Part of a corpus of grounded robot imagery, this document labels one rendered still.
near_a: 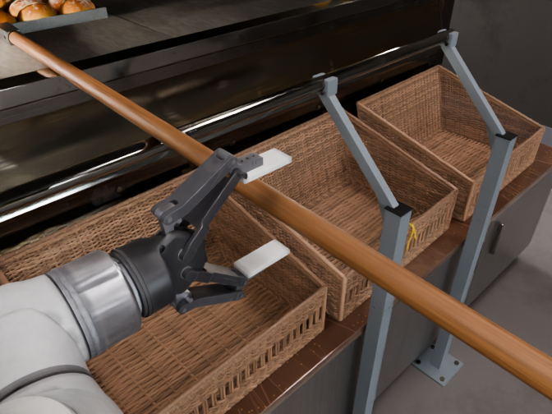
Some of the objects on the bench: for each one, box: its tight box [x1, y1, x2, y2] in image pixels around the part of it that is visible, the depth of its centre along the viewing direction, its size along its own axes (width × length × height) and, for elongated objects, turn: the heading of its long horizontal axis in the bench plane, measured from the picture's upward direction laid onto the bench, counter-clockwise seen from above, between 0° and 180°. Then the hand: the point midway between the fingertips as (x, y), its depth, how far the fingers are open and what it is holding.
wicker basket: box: [0, 168, 328, 414], centre depth 111 cm, size 49×56×28 cm
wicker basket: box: [226, 108, 458, 321], centre depth 145 cm, size 49×56×28 cm
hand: (276, 207), depth 59 cm, fingers open, 13 cm apart
